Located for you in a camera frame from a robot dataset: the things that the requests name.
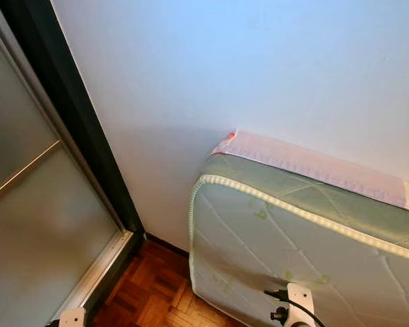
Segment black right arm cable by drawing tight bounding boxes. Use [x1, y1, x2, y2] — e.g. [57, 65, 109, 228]
[264, 289, 328, 327]

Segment frosted glass sliding door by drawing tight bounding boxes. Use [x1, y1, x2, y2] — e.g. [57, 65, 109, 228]
[0, 0, 134, 327]

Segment green quilted mattress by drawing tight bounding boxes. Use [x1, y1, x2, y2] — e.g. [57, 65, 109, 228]
[187, 153, 409, 327]

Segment dark green door frame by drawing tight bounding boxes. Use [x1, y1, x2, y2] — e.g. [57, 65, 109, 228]
[0, 0, 148, 321]

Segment pink fabric bed base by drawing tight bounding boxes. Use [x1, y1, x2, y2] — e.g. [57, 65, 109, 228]
[211, 129, 409, 212]

